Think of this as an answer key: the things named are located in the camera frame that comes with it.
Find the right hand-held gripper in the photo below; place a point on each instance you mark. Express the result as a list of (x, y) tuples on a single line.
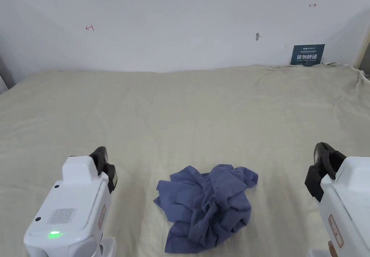
[(349, 199)]

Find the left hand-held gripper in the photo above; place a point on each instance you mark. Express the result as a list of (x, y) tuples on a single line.
[(72, 205)]

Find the person's right hand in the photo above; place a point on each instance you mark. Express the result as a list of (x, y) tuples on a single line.
[(331, 249)]

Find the bed with beige sheet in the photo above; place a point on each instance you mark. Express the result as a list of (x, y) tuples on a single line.
[(185, 115)]

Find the dark blue crumpled shirt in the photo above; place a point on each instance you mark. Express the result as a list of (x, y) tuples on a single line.
[(214, 202)]

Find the dark blue sign card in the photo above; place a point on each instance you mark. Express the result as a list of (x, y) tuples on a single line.
[(307, 54)]

